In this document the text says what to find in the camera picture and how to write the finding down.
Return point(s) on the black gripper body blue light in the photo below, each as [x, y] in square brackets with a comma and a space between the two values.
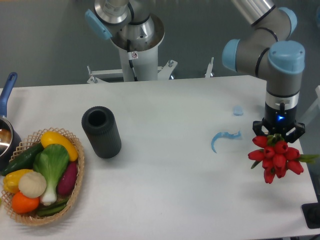
[279, 119]

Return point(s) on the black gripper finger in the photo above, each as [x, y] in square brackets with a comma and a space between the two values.
[294, 131]
[261, 128]

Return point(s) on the red tulip bouquet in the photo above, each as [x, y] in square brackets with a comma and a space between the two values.
[277, 157]

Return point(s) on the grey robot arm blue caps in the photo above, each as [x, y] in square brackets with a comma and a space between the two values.
[267, 54]

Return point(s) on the dark grey ribbed vase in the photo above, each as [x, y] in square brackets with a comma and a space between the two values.
[101, 129]

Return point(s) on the blue curved tape strip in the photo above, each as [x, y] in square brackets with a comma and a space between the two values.
[225, 135]

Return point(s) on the black device table corner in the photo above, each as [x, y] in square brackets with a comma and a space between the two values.
[311, 212]

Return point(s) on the purple sweet potato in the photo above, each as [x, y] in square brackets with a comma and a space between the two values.
[68, 180]

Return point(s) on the green bok choy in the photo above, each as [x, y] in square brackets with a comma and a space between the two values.
[51, 163]

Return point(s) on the green bean pods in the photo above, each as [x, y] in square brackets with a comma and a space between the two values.
[52, 209]

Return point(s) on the white garlic bulb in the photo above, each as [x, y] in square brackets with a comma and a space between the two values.
[32, 184]

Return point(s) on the dark green cucumber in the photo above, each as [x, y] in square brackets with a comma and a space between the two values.
[24, 160]

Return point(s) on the woven wicker basket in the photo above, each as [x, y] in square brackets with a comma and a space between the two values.
[76, 154]

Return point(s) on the orange fruit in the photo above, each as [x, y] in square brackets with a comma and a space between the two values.
[22, 204]

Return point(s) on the yellow bell pepper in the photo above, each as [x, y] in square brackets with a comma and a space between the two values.
[11, 180]

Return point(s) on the white frame right edge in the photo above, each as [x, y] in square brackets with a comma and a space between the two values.
[314, 109]

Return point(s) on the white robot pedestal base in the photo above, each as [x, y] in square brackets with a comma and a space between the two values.
[138, 50]

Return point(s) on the blue handled saucepan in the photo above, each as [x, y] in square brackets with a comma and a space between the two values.
[9, 138]

